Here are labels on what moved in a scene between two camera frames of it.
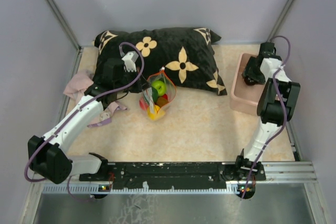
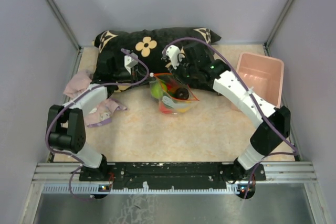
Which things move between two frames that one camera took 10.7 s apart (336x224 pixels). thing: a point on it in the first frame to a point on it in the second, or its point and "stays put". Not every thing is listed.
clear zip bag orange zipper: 155,99 to 173,96
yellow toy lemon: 158,113 to 182,109
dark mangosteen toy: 250,82 to 182,93
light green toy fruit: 160,86 stays put
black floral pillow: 185,53 stays put
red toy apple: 143,104 to 164,109
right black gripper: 248,71 to 176,73
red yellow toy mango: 165,96 to 172,87
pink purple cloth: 75,85 stays put
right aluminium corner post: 287,7 stays put
